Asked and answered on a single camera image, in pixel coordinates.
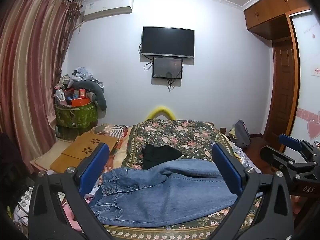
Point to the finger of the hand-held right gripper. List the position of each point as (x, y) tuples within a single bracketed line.
[(290, 141), (271, 155)]

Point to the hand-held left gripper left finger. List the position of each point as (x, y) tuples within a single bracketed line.
[(100, 155)]

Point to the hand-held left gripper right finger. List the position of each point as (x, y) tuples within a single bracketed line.
[(223, 160)]

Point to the blue denim pants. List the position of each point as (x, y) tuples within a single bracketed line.
[(160, 195)]

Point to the wooden lap desk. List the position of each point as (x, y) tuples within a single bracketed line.
[(80, 150)]

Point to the orange striped blanket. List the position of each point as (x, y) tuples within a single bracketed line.
[(117, 135)]

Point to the grey backpack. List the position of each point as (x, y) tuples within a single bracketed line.
[(242, 133)]

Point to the floral patterned blanket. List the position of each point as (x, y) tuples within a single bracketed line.
[(180, 135)]

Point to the beige board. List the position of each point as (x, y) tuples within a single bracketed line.
[(47, 152)]

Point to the orange cardboard box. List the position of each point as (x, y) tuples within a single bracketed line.
[(79, 99)]

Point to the black cloth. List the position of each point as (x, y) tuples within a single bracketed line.
[(160, 155)]

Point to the grey plush pillow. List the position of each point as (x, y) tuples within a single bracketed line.
[(96, 92)]

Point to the white heart-print wardrobe door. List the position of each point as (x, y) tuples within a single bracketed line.
[(308, 80)]

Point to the pink cloth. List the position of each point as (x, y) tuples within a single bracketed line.
[(75, 220)]

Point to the pile of clothes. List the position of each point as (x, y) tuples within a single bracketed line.
[(75, 76)]

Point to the dark cloth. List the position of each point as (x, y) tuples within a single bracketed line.
[(12, 170)]

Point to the pile of white papers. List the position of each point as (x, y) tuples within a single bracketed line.
[(22, 205)]

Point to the striped pink curtain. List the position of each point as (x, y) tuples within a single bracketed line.
[(30, 75)]

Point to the wooden overhead cabinet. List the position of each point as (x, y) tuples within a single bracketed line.
[(271, 10)]

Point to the white air conditioner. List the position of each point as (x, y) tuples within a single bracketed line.
[(108, 7)]

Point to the yellow curved bed rail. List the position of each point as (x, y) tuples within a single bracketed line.
[(160, 112)]

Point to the small wall-mounted monitor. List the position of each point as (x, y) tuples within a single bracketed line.
[(168, 67)]

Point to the wall-mounted black television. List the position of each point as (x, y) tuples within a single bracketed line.
[(168, 41)]

